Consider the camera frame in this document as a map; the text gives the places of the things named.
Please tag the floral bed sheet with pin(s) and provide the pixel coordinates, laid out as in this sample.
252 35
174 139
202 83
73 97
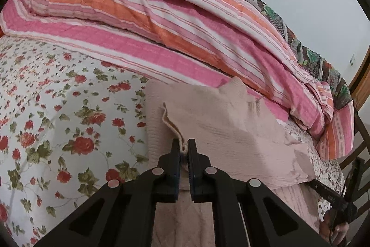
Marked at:
57 125

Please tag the light wooden board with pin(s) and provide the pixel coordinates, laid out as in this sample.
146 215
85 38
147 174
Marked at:
361 79

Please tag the brown green patterned blanket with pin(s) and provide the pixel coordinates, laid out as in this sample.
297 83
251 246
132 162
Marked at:
315 53

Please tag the pink orange striped quilt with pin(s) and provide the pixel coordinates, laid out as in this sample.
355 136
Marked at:
179 21

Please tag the person's right hand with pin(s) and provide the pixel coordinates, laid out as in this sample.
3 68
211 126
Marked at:
336 231

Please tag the white wall switch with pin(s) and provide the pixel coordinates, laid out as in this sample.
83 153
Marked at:
352 60

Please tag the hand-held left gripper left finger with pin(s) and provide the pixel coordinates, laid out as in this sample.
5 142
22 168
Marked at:
176 177

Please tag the wooden headboard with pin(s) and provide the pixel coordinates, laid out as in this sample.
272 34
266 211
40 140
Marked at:
361 142

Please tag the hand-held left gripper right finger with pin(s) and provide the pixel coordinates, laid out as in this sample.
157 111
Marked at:
192 177

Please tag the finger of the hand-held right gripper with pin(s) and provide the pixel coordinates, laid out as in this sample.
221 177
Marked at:
356 183
326 193

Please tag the pink knit sweater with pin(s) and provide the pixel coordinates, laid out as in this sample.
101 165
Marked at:
225 131

